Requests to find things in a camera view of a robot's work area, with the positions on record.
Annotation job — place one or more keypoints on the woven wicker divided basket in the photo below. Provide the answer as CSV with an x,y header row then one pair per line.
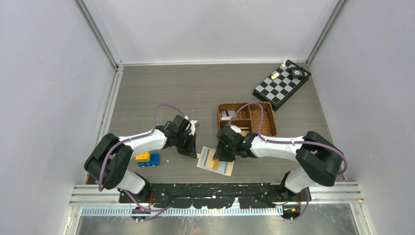
x,y
250,118

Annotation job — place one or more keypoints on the beige leather card holder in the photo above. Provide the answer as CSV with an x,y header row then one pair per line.
x,y
224,168

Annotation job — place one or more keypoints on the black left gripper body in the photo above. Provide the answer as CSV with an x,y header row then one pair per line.
x,y
185,139

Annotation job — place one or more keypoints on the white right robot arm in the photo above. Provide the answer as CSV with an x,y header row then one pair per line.
x,y
319,160

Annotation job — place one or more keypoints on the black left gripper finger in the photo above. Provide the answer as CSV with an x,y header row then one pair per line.
x,y
192,146
184,150

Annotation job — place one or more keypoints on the gold black-striped card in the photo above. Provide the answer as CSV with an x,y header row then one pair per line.
x,y
207,158

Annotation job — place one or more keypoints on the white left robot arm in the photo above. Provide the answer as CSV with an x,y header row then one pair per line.
x,y
109,161

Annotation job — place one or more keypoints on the aluminium frame rail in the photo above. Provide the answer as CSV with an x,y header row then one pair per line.
x,y
91,16

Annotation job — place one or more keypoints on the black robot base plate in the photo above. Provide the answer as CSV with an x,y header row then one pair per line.
x,y
213,195

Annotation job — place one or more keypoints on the blue yellow toy car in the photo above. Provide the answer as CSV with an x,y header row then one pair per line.
x,y
148,159

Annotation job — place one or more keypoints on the black white chessboard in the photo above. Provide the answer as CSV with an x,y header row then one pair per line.
x,y
278,91

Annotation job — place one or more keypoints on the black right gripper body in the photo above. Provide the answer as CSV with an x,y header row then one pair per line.
x,y
233,148

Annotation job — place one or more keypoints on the small black square box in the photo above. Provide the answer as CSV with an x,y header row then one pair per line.
x,y
297,72

